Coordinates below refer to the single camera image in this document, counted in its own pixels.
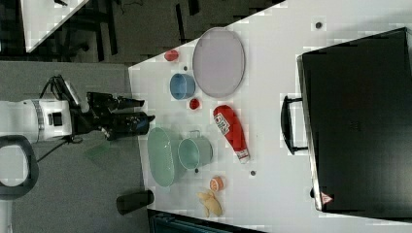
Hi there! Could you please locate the red ketchup bottle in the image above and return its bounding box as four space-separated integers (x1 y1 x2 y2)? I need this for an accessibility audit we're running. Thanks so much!
213 105 250 164

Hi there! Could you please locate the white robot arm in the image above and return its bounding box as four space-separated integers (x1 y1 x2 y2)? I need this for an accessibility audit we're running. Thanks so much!
0 92 155 200

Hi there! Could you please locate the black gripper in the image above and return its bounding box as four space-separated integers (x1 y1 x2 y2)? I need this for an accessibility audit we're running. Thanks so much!
69 92 155 141

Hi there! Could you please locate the green mug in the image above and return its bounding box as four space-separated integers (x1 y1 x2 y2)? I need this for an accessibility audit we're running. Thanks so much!
178 130 213 170

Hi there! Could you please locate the black cylinder post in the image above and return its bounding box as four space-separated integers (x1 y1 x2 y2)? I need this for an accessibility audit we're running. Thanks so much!
117 190 155 216

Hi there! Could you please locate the white background table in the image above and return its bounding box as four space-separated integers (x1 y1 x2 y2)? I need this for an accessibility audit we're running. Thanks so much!
19 0 89 52

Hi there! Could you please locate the black toaster oven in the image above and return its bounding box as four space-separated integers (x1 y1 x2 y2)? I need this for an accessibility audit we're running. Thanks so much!
296 27 412 222

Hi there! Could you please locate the blue bowl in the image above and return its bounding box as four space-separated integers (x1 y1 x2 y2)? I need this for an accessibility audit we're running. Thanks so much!
169 74 195 100

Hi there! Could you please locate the grey round plate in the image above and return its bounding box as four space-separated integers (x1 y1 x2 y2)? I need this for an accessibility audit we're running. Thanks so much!
192 27 245 98

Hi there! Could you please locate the red strawberry near bowl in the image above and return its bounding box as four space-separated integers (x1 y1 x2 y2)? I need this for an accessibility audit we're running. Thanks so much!
189 98 200 110

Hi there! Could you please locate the orange slice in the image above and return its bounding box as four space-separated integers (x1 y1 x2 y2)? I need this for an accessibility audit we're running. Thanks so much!
209 176 224 191

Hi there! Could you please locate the red strawberry near edge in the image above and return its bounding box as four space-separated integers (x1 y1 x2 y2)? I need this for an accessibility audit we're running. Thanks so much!
164 50 179 62

